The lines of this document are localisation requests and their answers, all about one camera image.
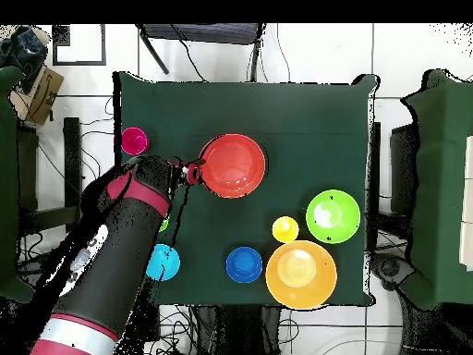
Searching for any large shallow orange bowl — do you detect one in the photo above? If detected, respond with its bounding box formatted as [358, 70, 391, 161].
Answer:
[198, 133, 268, 200]

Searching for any pink cup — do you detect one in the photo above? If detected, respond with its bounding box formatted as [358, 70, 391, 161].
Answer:
[121, 127, 151, 156]

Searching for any light blue bowl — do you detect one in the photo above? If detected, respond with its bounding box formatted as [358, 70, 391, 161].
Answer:
[145, 243, 181, 282]

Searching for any dark blue bowl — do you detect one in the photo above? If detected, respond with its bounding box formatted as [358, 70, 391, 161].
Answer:
[225, 246, 264, 285]

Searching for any yellow cup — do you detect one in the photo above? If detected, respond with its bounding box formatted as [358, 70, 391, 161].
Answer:
[272, 215, 300, 244]

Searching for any dark green tablecloth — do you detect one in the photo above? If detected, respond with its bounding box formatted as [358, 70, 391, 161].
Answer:
[112, 70, 378, 308]

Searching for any black table stand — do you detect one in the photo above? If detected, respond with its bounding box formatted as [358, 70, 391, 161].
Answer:
[17, 116, 85, 238]
[369, 121, 419, 238]

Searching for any green bowl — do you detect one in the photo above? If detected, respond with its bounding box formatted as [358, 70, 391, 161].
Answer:
[305, 189, 362, 245]

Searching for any large yellow bowl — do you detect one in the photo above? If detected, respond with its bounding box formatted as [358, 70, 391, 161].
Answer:
[264, 239, 338, 311]

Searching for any cardboard box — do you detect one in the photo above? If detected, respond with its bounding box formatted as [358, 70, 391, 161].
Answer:
[8, 65, 65, 126]

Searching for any green covered side table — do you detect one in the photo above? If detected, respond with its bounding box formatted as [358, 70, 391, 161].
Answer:
[0, 65, 37, 304]
[400, 68, 473, 311]

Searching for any dark blue bag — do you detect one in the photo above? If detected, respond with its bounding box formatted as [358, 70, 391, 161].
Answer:
[0, 26, 49, 93]

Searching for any grey base foot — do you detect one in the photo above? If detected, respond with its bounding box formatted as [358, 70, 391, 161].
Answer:
[370, 251, 414, 290]

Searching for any white board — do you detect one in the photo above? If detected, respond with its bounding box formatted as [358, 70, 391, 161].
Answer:
[458, 135, 473, 273]

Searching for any black floor cable tangle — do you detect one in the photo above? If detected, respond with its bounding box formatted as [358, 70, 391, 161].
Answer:
[18, 95, 197, 355]

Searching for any black square frame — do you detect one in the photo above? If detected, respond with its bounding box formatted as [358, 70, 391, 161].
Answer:
[52, 24, 107, 67]

